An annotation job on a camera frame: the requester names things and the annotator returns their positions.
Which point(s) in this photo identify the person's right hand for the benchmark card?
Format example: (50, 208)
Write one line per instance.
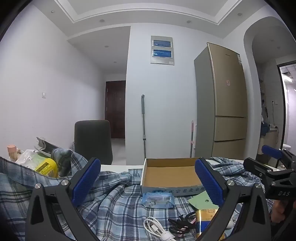
(278, 212)

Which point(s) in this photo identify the dark brown door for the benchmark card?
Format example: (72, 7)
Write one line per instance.
(115, 109)

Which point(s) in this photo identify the grey electrical panel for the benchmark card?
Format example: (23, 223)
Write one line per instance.
(162, 49)

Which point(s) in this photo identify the gold cigarette pack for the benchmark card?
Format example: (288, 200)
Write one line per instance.
(204, 220)

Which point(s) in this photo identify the cardboard box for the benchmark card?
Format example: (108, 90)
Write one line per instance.
(171, 172)

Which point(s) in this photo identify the yellow packet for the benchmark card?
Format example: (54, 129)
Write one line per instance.
(47, 168)

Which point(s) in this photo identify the blue plaid shirt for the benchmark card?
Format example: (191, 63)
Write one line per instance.
(115, 204)

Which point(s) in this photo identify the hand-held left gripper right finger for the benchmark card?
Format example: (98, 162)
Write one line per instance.
(209, 183)

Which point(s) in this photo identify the gold refrigerator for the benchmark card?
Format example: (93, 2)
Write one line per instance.
(227, 97)

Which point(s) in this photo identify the dark grey chair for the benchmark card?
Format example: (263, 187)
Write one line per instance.
(93, 141)

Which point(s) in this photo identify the blue cloth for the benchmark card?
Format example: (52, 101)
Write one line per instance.
(264, 129)

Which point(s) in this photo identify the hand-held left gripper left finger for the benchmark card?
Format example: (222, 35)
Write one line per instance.
(85, 183)

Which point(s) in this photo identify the clear plastic bag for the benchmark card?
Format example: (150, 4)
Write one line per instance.
(27, 158)

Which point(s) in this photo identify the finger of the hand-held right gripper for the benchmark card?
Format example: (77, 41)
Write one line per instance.
(271, 151)
(256, 168)

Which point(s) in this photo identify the blue wet wipes packet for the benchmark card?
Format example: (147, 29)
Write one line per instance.
(157, 199)

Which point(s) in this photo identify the black scissors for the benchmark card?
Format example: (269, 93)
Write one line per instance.
(178, 223)

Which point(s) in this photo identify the peach round holder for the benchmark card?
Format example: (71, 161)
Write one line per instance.
(11, 150)

